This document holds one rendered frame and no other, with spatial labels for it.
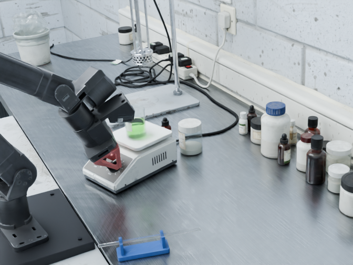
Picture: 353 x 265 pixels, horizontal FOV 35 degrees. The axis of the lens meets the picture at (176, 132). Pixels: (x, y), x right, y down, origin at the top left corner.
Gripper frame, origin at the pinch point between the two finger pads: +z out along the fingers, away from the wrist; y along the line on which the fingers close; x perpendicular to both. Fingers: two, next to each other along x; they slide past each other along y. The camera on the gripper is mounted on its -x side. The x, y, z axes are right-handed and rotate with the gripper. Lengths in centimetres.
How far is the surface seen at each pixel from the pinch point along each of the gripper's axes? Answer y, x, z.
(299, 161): -13.4, -35.9, 19.3
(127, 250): -27.0, 4.1, -2.9
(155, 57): 79, -22, 36
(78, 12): 205, 0, 69
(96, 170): 2.4, 5.2, 1.4
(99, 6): 169, -13, 54
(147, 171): -1.4, -4.6, 7.0
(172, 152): 2.3, -11.8, 9.5
